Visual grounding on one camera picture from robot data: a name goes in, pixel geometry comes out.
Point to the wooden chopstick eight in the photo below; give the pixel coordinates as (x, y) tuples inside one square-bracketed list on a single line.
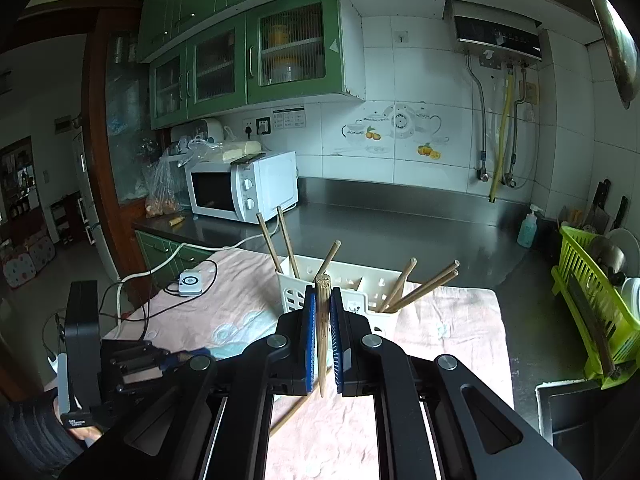
[(323, 290)]

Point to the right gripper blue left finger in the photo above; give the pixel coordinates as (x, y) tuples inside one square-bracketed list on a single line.
[(309, 338)]

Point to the person's left hand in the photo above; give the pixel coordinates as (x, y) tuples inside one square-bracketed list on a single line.
[(86, 435)]

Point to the wooden chopstick three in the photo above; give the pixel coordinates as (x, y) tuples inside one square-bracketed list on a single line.
[(329, 257)]

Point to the plastic bag with food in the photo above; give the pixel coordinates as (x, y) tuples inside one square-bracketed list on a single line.
[(161, 186)]

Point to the lime green dish rack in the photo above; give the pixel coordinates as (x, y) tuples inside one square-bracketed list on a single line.
[(609, 331)]

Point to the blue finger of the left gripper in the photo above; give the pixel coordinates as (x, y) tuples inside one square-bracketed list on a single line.
[(177, 358)]

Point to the cream plastic utensil holder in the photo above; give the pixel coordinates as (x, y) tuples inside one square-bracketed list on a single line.
[(364, 289)]

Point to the wooden chopstick nine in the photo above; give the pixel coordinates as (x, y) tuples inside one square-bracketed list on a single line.
[(398, 286)]

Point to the wooden chopstick one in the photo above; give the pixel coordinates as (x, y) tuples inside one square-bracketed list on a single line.
[(267, 236)]

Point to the green wall cabinet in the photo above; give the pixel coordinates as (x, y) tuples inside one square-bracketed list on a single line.
[(209, 57)]

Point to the wooden chopstick six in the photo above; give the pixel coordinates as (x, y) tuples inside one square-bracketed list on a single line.
[(453, 266)]

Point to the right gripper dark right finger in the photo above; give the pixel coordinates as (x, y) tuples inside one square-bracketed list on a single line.
[(336, 315)]

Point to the white microwave oven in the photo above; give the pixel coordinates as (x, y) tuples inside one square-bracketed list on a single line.
[(240, 190)]

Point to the small white round-button device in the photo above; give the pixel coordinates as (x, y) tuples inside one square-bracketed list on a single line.
[(190, 283)]

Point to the wooden chopstick two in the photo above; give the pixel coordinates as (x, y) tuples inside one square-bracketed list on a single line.
[(288, 242)]

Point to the black wall socket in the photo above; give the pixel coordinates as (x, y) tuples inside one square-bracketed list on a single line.
[(263, 126)]

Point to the wooden chopstick four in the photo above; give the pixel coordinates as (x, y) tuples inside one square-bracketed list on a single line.
[(295, 407)]

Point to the hanging steel wok lid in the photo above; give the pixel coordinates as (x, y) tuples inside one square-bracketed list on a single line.
[(623, 51)]

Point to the wooden chopstick seven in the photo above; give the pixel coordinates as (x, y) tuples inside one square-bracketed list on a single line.
[(423, 290)]

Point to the wall mounted water heater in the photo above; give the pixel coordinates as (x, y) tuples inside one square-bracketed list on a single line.
[(495, 36)]

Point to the cream box on microwave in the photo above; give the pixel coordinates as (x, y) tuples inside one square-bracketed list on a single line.
[(228, 151)]

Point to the teal soap dispenser bottle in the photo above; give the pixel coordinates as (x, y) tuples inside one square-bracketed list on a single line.
[(528, 228)]

